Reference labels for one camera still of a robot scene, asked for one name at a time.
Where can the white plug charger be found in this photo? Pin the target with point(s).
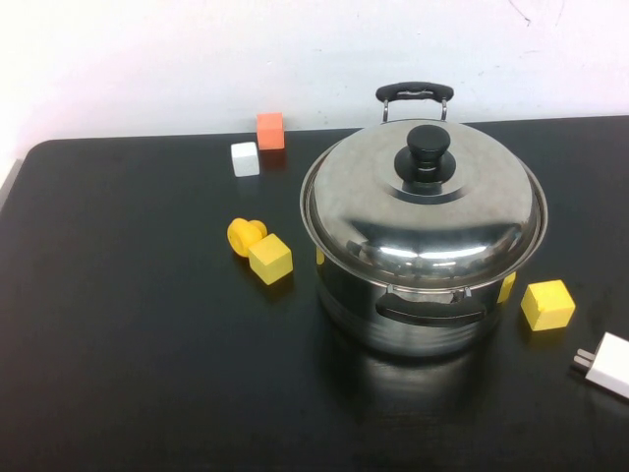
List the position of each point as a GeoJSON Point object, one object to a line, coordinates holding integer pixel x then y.
{"type": "Point", "coordinates": [609, 366]}

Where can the yellow foam cube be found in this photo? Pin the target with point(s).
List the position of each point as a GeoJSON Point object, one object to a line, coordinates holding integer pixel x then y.
{"type": "Point", "coordinates": [548, 306]}
{"type": "Point", "coordinates": [270, 259]}

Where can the orange foam cube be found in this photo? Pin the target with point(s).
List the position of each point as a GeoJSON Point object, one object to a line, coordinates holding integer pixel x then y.
{"type": "Point", "coordinates": [270, 132]}

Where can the white foam cube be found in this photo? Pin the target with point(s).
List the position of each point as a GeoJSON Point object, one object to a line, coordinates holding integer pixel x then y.
{"type": "Point", "coordinates": [245, 159]}

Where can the steel pot lid black knob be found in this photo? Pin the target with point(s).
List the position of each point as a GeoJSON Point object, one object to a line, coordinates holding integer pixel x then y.
{"type": "Point", "coordinates": [354, 196]}

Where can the yellow round plastic toy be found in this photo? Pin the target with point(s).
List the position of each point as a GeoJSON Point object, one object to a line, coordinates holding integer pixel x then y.
{"type": "Point", "coordinates": [239, 237]}

